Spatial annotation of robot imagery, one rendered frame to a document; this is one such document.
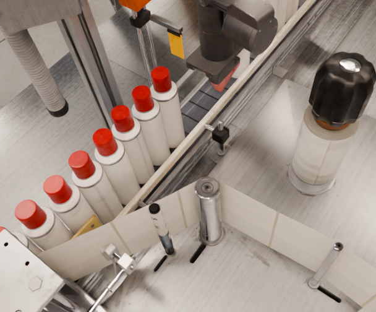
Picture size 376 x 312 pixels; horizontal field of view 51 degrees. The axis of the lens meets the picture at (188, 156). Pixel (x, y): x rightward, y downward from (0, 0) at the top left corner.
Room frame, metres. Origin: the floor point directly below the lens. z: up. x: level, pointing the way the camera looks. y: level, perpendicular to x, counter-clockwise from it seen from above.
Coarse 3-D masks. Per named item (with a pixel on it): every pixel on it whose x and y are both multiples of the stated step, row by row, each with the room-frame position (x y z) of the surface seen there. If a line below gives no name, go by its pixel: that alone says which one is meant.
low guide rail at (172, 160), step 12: (312, 0) 0.84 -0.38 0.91; (300, 12) 0.80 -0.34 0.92; (288, 24) 0.76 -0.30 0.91; (276, 36) 0.73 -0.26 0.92; (252, 72) 0.64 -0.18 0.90; (240, 84) 0.60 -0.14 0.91; (228, 96) 0.57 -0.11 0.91; (216, 108) 0.54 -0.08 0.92; (204, 120) 0.51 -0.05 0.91; (192, 132) 0.48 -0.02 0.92; (180, 144) 0.46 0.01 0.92; (180, 156) 0.44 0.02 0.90; (168, 168) 0.41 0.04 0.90; (156, 180) 0.39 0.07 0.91; (144, 192) 0.36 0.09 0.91; (132, 204) 0.34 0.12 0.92; (120, 216) 0.32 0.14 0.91
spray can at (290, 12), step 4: (288, 0) 0.81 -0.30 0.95; (292, 0) 0.80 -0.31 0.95; (296, 0) 0.81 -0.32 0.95; (288, 4) 0.80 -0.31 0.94; (292, 4) 0.80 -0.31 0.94; (296, 4) 0.81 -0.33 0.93; (288, 8) 0.80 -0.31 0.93; (292, 8) 0.80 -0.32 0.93; (296, 8) 0.81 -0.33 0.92; (288, 12) 0.80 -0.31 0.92; (292, 12) 0.80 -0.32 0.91; (288, 16) 0.80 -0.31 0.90; (292, 16) 0.80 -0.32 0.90; (288, 20) 0.80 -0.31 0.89
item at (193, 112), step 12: (300, 0) 0.89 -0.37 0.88; (276, 48) 0.72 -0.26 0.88; (252, 60) 0.70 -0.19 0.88; (264, 60) 0.69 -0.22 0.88; (204, 84) 0.64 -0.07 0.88; (228, 84) 0.63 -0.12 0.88; (204, 96) 0.61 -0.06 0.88; (216, 96) 0.60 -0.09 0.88; (192, 108) 0.58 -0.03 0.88; (204, 108) 0.57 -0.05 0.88; (192, 120) 0.54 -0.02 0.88; (204, 132) 0.51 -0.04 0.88; (192, 144) 0.48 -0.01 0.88; (156, 168) 0.43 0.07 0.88
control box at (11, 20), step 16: (0, 0) 0.40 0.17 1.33; (16, 0) 0.40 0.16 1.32; (32, 0) 0.40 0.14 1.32; (48, 0) 0.40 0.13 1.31; (64, 0) 0.41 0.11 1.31; (80, 0) 0.42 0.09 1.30; (0, 16) 0.39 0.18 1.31; (16, 16) 0.40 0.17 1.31; (32, 16) 0.40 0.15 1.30; (48, 16) 0.40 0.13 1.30; (64, 16) 0.41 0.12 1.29
